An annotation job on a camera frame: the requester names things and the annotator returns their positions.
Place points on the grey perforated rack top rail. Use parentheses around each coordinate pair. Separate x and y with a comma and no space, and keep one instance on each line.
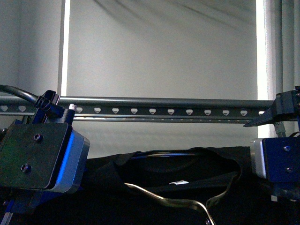
(164,110)

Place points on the grey window curtain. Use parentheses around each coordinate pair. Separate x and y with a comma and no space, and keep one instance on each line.
(282,45)

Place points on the grey rack right leg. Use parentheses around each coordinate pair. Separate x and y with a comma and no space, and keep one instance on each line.
(280,129)

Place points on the metal clothes hanger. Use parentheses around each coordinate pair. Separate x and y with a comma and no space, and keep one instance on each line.
(168,201)

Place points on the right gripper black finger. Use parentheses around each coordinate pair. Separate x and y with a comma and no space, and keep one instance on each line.
(266,118)

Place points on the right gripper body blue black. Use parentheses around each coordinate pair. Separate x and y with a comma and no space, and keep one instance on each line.
(277,160)

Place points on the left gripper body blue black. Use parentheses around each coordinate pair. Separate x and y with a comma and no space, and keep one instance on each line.
(42,158)

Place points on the black t-shirt with small logo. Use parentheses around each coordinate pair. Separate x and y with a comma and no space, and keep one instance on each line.
(105,200)

